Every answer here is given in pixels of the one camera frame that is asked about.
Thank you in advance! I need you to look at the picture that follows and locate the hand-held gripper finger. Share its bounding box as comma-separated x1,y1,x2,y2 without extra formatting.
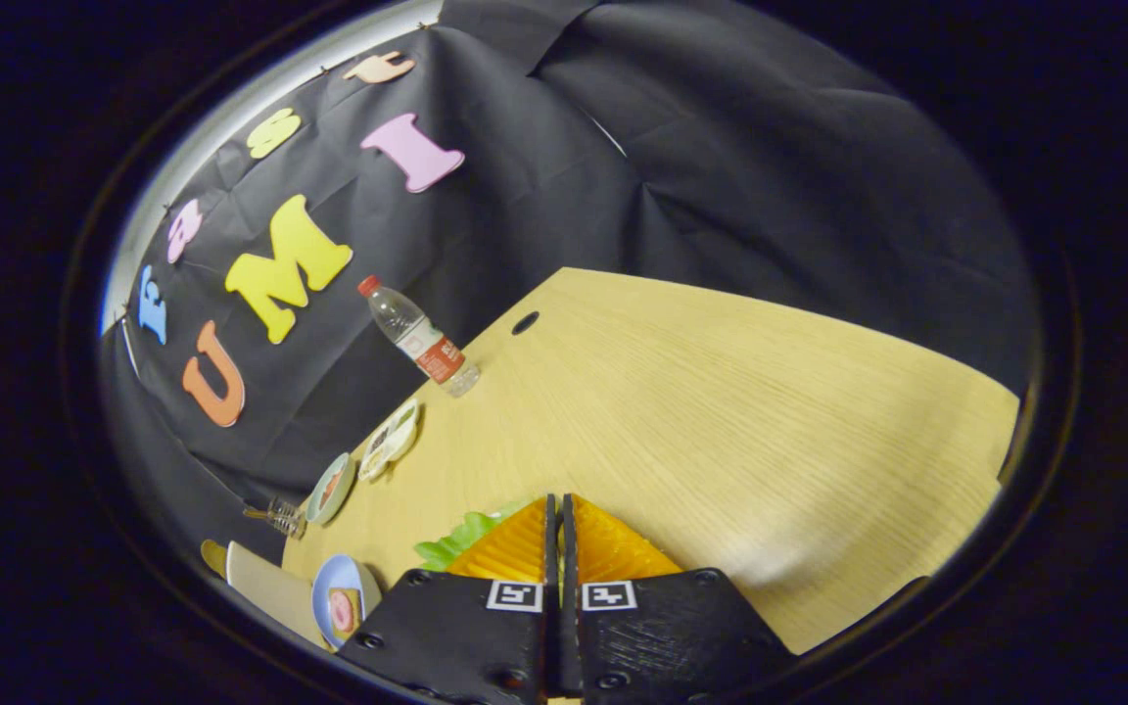
562,494,800,705
339,494,561,705

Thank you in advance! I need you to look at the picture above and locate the green lettuce leaf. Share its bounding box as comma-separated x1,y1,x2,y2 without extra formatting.
414,499,531,573

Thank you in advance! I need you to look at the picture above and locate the white divided seasoning dish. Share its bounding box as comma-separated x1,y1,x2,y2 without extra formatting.
359,399,421,482

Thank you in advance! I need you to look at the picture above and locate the light green plate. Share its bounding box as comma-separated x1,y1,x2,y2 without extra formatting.
305,452,356,527

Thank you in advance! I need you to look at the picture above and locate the blue plate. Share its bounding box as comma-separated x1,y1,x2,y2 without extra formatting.
312,554,381,651

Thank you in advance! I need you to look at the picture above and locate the clear bottle with red label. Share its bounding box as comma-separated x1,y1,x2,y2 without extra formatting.
357,275,482,399

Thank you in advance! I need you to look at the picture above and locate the white toaster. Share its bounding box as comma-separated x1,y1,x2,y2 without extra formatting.
226,541,335,649

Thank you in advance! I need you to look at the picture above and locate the metal wire utensil holder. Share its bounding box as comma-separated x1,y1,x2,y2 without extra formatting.
243,496,308,540

